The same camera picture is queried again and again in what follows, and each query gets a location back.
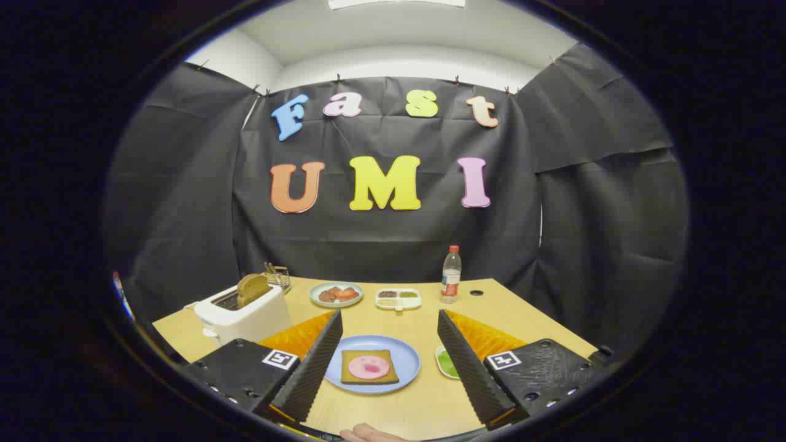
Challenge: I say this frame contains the brown toast slice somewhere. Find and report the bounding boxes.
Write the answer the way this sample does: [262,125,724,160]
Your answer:
[237,273,271,308]

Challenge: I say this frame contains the white divided seasoning dish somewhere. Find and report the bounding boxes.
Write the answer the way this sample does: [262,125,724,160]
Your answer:
[375,289,422,312]

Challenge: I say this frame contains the clear bottle red cap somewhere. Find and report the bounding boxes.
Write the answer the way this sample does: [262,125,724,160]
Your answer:
[440,246,462,304]

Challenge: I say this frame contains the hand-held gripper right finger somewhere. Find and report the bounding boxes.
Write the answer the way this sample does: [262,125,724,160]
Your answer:
[437,309,615,430]

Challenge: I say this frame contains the small white square plate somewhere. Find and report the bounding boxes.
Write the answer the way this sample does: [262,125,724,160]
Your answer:
[435,345,461,380]

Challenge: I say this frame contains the ceiling light panel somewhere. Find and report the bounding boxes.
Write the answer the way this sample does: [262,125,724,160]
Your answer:
[327,0,466,10]

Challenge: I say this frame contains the blue plate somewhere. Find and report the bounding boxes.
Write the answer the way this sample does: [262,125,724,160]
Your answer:
[324,335,422,394]

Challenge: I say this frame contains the pink ham slice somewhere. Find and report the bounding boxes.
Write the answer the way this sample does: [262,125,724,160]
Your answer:
[348,355,391,380]

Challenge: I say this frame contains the white toaster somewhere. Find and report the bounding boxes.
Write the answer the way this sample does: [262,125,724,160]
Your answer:
[194,284,292,346]

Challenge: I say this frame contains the pale green plate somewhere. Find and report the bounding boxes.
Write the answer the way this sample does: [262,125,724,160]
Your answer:
[309,281,364,308]

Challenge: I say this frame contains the brown bread slice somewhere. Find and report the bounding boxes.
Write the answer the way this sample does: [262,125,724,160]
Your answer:
[340,349,400,386]

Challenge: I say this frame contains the black backdrop cloth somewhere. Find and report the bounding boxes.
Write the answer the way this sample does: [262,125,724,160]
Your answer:
[104,43,688,357]

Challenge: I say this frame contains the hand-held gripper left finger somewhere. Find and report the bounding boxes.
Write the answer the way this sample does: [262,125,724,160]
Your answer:
[180,309,344,425]

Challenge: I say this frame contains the metal wire basket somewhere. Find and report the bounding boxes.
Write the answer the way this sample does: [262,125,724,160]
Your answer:
[264,263,292,294]

